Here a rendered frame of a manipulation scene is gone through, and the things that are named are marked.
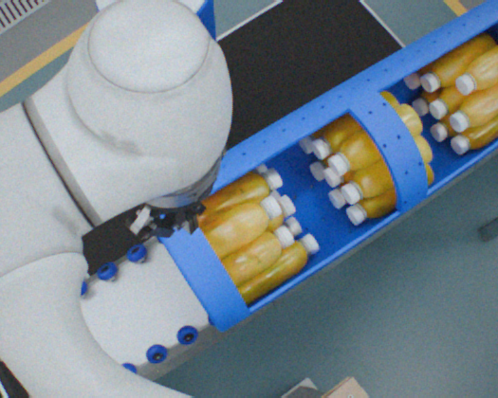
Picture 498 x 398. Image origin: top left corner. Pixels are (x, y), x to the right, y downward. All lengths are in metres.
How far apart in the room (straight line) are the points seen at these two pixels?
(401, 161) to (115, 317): 0.68
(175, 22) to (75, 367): 0.21
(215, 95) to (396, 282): 1.98
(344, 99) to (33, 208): 0.83
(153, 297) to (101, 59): 1.01
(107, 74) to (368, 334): 2.00
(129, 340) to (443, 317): 1.36
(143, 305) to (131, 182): 0.95
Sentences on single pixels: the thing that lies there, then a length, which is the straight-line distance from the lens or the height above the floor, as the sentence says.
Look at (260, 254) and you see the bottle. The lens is 1.11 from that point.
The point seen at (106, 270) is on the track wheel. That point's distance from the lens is 1.29.
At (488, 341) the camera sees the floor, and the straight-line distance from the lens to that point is 2.41.
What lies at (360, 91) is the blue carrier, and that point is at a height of 1.21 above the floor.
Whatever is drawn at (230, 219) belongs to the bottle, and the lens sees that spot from 1.07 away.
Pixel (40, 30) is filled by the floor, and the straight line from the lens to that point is 2.75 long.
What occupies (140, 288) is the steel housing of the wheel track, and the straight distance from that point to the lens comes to 1.32.
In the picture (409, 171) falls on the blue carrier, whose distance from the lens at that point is 1.11.
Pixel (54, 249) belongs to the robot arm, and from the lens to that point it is 0.38.
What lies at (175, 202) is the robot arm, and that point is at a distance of 0.50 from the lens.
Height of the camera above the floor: 2.22
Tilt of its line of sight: 75 degrees down
